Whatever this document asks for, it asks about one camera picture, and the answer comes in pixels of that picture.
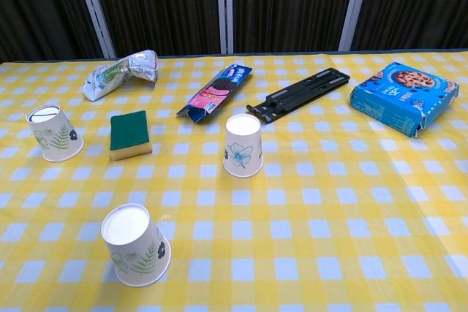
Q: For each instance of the blue flower paper cup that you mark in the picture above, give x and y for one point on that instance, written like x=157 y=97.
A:
x=243 y=151

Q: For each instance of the paper cup with black line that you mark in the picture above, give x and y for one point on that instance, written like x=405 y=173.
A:
x=55 y=136

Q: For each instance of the fern print paper cup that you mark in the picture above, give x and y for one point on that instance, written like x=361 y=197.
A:
x=135 y=250

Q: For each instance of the blue pink cookie sleeve box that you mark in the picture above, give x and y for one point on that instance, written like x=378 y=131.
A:
x=219 y=89

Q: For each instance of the black folding stand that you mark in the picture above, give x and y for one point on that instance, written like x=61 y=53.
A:
x=292 y=96

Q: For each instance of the green and yellow sponge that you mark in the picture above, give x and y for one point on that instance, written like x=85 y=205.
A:
x=129 y=131

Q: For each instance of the crumpled silver snack bag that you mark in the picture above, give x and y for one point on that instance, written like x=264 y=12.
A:
x=109 y=78

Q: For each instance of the blue chocolate chip cookie box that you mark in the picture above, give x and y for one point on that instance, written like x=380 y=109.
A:
x=402 y=96

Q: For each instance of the white partition post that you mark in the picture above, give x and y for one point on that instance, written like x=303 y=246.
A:
x=225 y=5
x=354 y=5
x=94 y=8

